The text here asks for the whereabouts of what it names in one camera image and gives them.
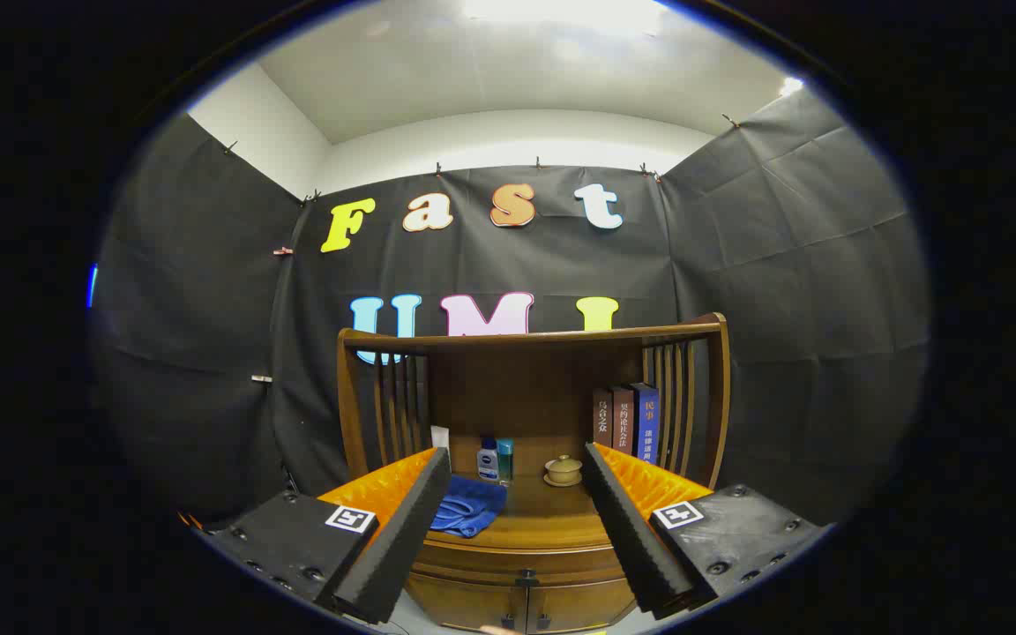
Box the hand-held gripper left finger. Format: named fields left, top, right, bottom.
left=199, top=446, right=453, bottom=625

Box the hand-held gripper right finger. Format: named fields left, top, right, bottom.
left=582, top=442, right=832, bottom=619

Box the wooden drawer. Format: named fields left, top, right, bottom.
left=409, top=540, right=628, bottom=587

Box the wooden cabinet door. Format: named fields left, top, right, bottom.
left=407, top=571, right=528, bottom=632
left=526, top=578, right=639, bottom=632

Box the wooden countertop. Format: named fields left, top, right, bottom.
left=420, top=432, right=619, bottom=552

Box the wooden cabinet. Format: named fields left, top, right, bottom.
left=336, top=313, right=731, bottom=634

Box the blue towel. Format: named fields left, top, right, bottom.
left=430, top=476, right=507, bottom=539

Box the blue book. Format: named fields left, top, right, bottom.
left=631, top=382, right=661, bottom=466

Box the reddish brown book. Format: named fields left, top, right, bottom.
left=611, top=385, right=635, bottom=455

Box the ceiling light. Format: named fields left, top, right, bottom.
left=464, top=0, right=668, bottom=36

